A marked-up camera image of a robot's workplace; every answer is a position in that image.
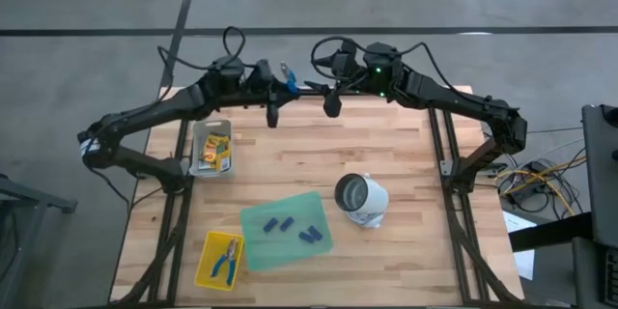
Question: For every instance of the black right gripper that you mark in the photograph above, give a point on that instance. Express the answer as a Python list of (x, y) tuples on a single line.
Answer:
[(381, 75)]

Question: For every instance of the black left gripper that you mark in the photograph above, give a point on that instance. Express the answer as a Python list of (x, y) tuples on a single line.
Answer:
[(265, 96)]

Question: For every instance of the yellow Crayola crayon box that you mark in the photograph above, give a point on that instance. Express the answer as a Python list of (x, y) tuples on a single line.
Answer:
[(225, 154), (213, 147), (205, 166)]

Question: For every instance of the blue eraser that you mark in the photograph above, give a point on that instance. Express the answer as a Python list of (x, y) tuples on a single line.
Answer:
[(305, 237), (315, 233), (270, 225), (286, 224)]

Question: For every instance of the yellow perforated plastic basket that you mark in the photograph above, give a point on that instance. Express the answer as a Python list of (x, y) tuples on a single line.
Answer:
[(207, 270)]

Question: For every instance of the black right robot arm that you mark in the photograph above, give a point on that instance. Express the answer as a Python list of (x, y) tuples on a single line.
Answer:
[(463, 101)]

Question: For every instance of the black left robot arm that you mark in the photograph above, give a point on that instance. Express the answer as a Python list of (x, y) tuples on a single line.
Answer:
[(159, 111)]

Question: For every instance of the white plastic bin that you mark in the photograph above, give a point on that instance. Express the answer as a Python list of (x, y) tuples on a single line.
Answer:
[(212, 128)]

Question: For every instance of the white metal mug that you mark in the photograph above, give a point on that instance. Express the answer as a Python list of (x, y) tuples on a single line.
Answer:
[(369, 198)]

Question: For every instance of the green translucent plastic tray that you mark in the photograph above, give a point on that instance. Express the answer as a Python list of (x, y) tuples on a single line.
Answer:
[(285, 251)]

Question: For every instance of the black table clamp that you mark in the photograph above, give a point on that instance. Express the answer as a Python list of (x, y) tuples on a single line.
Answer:
[(497, 169)]

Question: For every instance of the white paper sheet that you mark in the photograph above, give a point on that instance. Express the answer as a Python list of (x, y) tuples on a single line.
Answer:
[(519, 222)]

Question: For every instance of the black desk beam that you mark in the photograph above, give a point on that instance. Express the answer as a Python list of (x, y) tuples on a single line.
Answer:
[(550, 232)]

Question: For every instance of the grey metal cart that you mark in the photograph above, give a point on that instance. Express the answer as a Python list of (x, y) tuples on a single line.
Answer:
[(38, 198)]

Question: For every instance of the black side desk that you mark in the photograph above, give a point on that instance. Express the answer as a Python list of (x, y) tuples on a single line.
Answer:
[(601, 178)]

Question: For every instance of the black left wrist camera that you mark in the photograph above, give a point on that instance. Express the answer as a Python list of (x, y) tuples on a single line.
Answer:
[(261, 75)]

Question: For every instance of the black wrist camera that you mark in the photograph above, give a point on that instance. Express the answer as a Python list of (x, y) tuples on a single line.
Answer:
[(344, 63), (261, 75)]

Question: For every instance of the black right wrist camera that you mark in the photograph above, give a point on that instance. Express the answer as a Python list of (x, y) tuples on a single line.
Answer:
[(344, 63)]

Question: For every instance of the black aluminium rig frame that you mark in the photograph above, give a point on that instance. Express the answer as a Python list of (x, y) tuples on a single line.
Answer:
[(451, 227)]

